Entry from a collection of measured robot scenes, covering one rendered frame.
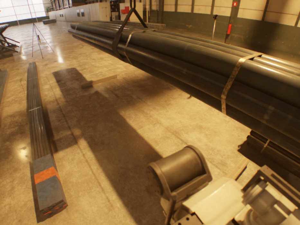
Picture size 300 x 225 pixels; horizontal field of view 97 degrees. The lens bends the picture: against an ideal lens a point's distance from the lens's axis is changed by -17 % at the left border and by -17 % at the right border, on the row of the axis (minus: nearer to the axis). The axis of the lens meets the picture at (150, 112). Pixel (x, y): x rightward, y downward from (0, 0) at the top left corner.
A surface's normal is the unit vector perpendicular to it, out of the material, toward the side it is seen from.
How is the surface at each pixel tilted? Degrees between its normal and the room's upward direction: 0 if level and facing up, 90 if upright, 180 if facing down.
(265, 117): 94
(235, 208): 0
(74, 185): 0
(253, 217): 0
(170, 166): 11
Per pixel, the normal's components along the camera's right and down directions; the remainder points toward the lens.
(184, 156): -0.04, -0.84
